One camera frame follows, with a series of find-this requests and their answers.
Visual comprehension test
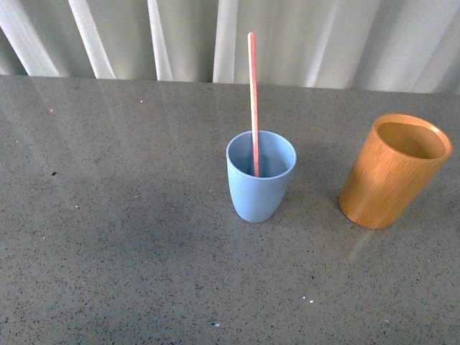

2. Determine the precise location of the pink chopstick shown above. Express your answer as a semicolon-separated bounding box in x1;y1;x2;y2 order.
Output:
247;32;259;177

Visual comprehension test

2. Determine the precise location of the blue plastic cup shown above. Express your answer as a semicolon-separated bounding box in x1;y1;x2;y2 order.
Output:
226;131;297;223

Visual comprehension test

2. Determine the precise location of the bamboo chopstick holder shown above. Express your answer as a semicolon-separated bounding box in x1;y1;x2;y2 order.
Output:
339;114;453;229

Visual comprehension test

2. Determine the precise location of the white curtain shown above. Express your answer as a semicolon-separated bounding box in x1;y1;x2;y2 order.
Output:
1;1;459;93

